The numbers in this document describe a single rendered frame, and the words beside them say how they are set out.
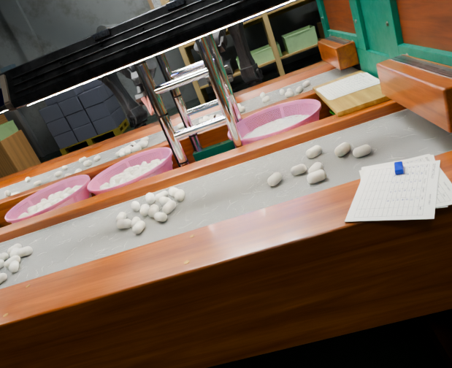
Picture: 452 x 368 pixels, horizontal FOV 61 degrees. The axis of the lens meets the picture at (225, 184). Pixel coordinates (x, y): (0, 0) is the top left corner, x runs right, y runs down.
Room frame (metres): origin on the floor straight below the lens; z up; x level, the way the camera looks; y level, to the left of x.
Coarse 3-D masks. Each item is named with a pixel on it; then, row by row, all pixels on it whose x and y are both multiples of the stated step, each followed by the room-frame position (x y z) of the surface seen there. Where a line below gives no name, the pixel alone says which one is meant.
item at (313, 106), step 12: (276, 108) 1.16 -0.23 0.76; (288, 108) 1.14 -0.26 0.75; (300, 108) 1.11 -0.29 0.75; (312, 108) 1.06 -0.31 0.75; (240, 120) 1.14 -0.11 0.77; (252, 120) 1.15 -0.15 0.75; (264, 120) 1.16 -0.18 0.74; (312, 120) 0.94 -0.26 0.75; (228, 132) 1.07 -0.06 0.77; (240, 132) 1.12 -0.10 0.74; (276, 132) 0.91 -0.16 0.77
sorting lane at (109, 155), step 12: (324, 72) 1.47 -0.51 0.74; (336, 72) 1.40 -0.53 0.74; (348, 72) 1.33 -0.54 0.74; (300, 84) 1.45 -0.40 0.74; (312, 84) 1.37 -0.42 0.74; (264, 96) 1.48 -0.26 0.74; (276, 96) 1.40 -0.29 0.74; (252, 108) 1.37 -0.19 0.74; (192, 120) 1.56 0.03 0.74; (156, 144) 1.41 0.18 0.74; (108, 156) 1.52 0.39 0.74; (60, 168) 1.67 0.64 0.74; (72, 168) 1.57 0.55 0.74; (84, 168) 1.49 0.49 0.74; (24, 180) 1.72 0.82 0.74; (36, 180) 1.62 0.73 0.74; (48, 180) 1.52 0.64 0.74; (0, 192) 1.67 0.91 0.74; (12, 192) 1.57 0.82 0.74
